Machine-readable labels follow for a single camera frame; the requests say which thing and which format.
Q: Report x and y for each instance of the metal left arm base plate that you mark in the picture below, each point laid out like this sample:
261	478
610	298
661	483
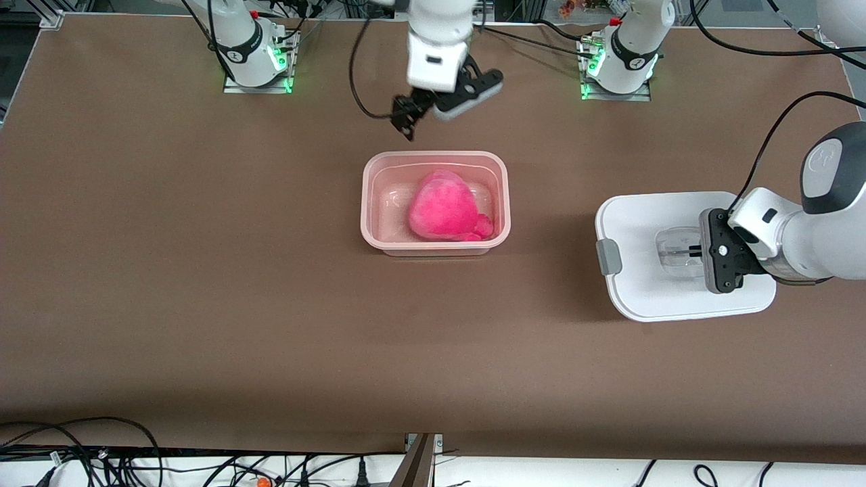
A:
643	97

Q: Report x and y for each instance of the aluminium profile post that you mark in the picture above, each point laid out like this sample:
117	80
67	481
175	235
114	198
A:
419	467

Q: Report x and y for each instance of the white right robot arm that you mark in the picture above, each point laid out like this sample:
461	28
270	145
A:
243	47

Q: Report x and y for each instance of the white box lid grey latches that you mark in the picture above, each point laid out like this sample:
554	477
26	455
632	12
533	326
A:
643	284

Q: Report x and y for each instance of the translucent pink plastic box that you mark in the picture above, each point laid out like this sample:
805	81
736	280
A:
369	203

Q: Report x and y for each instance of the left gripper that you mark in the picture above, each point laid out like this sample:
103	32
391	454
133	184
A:
691	251

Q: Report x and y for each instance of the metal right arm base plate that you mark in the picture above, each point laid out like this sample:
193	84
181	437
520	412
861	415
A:
287	67

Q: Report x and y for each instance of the pink round plush toy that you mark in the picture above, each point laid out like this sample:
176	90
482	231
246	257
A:
440	210

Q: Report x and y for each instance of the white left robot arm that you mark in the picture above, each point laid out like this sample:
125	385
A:
832	230

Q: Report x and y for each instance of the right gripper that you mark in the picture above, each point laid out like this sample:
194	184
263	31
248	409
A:
410	108

